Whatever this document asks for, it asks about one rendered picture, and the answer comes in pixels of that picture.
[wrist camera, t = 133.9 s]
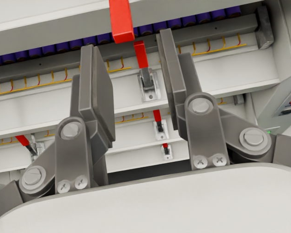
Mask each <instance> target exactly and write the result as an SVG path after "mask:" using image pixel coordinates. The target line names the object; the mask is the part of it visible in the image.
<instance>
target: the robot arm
mask: <svg viewBox="0 0 291 233"><path fill-rule="evenodd" d="M156 38H157V43H158V51H159V57H160V62H161V68H162V73H163V79H164V85H165V89H166V94H167V99H168V104H169V109H170V115H171V120H172V125H173V130H178V134H179V136H180V137H181V138H182V139H184V140H186V141H187V142H188V152H189V160H190V168H191V171H188V172H181V173H175V174H169V175H163V176H158V177H152V178H145V179H139V180H134V181H128V182H123V183H117V184H110V185H109V182H108V175H107V167H106V159H105V153H106V152H107V151H108V149H109V148H113V145H112V142H114V141H115V113H114V95H113V85H112V82H111V79H110V77H109V74H108V71H107V69H106V66H105V64H104V62H103V59H102V56H101V54H100V51H99V49H98V47H94V46H93V44H91V45H86V46H82V47H81V58H80V74H77V75H73V76H72V87H71V101H70V115H69V117H67V118H65V119H63V120H62V121H60V123H59V124H58V125H57V127H56V129H55V140H54V141H53V142H52V143H51V144H50V145H49V146H48V147H47V148H46V149H45V150H44V151H43V152H42V153H41V154H40V155H39V156H38V157H37V158H36V159H35V160H34V161H33V162H32V163H31V164H30V165H29V166H28V167H27V168H26V169H25V170H24V171H23V173H22V174H21V176H20V179H19V180H17V181H16V180H13V181H11V182H10V183H8V184H7V185H5V186H4V187H2V188H0V233H291V136H287V135H282V134H277V135H272V134H269V133H268V132H267V131H266V130H265V129H263V128H262V127H260V126H258V125H255V124H253V123H251V122H249V121H247V120H245V119H243V118H241V117H239V116H236V115H234V114H232V113H230V112H228V111H226V110H224V109H222V108H220V107H218V103H217V101H216V99H215V97H214V96H213V95H211V94H209V93H206V92H203V91H202V88H201V85H200V81H199V78H198V75H197V72H196V68H195V65H194V61H193V58H192V55H191V52H187V53H182V54H177V51H176V47H175V43H174V39H173V36H172V32H171V28H168V29H164V30H160V33H159V34H156Z"/></svg>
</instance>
